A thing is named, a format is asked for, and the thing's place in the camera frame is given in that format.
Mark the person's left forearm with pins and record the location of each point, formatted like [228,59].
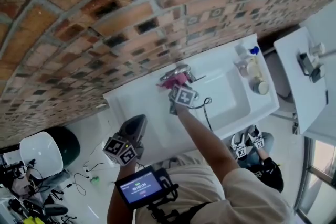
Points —
[118,196]

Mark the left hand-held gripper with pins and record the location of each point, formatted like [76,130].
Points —
[128,139]

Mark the pink cloth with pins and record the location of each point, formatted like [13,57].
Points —
[174,80]

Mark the round white jar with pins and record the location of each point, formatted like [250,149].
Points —
[260,87]

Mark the chrome faucet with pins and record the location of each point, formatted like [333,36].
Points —
[178,69]

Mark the grey cup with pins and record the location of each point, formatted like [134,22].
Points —
[317,49]
[319,74]

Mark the small green floor item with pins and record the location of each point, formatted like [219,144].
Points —
[94,179]

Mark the person's right forearm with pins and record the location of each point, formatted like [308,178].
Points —
[204,144]

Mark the soap bottle with blue pump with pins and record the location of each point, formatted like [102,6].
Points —
[249,50]

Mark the black tabletop holder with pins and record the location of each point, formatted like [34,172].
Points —
[305,64]

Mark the black chest-mounted monitor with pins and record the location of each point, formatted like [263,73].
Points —
[140,189]

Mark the white sink basin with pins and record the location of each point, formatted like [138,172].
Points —
[231,97]

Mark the pale yellow soap bar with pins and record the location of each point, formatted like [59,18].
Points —
[254,69]

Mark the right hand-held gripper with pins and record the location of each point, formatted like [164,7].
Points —
[183,95]

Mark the clear plastic bottle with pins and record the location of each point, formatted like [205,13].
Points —
[241,66]

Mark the person's white T-shirt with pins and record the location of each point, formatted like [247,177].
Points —
[246,196]

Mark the window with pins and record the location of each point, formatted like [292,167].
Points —
[320,178]

